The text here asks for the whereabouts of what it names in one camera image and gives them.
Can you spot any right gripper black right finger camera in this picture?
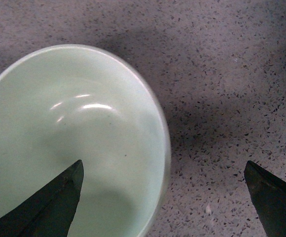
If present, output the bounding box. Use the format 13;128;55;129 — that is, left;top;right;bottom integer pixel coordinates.
244;160;286;237

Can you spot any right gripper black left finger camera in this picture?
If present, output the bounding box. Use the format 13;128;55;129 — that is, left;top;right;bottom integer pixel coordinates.
0;160;84;237

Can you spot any green bowl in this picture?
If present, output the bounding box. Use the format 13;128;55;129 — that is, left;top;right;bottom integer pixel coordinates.
0;44;171;237

